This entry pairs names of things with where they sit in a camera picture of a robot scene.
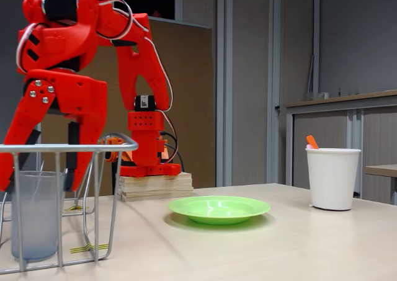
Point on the yellow black striped tape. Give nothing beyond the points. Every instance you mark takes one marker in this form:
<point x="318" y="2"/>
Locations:
<point x="77" y="249"/>
<point x="73" y="208"/>

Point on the green plastic plate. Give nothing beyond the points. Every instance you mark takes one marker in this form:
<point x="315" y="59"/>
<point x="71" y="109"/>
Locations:
<point x="217" y="209"/>

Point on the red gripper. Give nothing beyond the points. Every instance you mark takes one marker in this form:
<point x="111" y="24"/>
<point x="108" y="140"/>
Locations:
<point x="81" y="95"/>

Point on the brown partition board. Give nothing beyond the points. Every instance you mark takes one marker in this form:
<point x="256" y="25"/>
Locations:
<point x="192" y="107"/>

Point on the red robot arm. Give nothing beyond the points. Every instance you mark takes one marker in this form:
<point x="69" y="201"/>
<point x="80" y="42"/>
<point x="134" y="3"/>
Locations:
<point x="139" y="64"/>

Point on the orange plastic knife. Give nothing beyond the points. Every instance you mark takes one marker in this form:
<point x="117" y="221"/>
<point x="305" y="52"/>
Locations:
<point x="312" y="142"/>

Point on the white paper cup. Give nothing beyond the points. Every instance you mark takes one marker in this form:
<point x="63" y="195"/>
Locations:
<point x="332" y="181"/>

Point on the small red background object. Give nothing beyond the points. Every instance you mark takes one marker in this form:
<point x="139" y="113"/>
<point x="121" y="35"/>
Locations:
<point x="156" y="14"/>

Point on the wooden base block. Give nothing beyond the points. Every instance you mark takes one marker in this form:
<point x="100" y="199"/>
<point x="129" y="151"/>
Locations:
<point x="155" y="188"/>

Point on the grey cabinet wooden top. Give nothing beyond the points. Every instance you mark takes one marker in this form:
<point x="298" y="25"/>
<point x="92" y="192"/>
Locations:
<point x="378" y="132"/>

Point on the translucent plastic tumbler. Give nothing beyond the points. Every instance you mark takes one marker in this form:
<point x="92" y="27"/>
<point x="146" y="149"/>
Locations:
<point x="37" y="225"/>

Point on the brown side table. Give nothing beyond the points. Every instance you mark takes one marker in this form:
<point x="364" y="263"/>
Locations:
<point x="381" y="170"/>

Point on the orange plastic clamp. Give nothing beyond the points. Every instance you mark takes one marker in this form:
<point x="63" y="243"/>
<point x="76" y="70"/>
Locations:
<point x="116" y="140"/>

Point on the grey leaning bar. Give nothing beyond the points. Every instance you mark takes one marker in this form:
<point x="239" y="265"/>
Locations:
<point x="310" y="76"/>

